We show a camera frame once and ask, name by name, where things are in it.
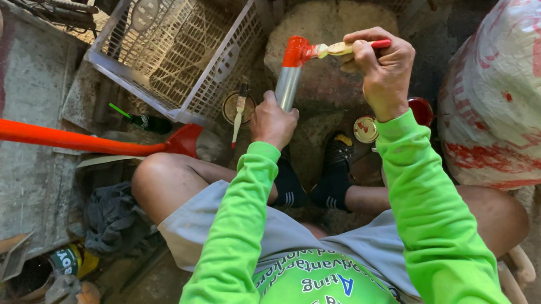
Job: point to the person's right hand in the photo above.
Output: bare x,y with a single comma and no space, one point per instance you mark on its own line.
387,73

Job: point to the person's left fingers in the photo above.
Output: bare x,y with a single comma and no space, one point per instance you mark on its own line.
267,102

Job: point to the metal trowel blade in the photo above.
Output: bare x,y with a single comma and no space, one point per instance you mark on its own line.
15,258

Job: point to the person's grey shorts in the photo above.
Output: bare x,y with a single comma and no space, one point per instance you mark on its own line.
290,232

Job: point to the grey concrete slab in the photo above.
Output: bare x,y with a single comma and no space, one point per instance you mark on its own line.
16,183

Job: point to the person's left hand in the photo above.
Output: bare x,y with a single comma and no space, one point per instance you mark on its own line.
272,123

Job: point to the dark green glass bottle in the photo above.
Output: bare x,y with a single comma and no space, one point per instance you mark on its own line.
151,123

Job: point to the person's left leg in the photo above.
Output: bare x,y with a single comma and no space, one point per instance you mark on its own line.
165,180

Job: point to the labelled tin can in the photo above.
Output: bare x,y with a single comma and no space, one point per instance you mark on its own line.
70,260

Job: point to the orange-red shovel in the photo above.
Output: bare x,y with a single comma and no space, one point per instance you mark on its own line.
41,133

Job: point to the white sack with red print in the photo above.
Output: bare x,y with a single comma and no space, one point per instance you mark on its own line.
519,80

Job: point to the person's green shirt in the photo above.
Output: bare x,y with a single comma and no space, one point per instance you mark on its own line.
319,295

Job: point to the person's leg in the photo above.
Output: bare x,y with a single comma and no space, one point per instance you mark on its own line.
490,218
165,180

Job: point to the bundle of rusty metal rods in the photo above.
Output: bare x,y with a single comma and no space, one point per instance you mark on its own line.
54,11

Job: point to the person's left foot black sock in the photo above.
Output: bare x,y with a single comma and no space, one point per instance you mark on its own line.
289,186

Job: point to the round paint can lid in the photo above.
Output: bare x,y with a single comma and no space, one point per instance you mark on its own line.
365,130

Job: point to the metal pipe with red end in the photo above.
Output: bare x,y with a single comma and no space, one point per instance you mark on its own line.
288,80

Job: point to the rough stone block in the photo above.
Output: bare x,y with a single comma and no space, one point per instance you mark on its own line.
322,27

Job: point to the small open paint tin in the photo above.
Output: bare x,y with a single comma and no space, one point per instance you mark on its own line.
232,109

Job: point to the person's right foot black shoe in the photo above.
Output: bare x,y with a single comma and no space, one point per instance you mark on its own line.
334,170

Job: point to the grey crumpled cloth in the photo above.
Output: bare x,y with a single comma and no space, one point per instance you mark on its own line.
114,220

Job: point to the red paint can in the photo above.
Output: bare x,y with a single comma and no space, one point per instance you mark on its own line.
421,110

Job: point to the person's right leg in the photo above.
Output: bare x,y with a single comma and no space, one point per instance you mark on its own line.
490,218

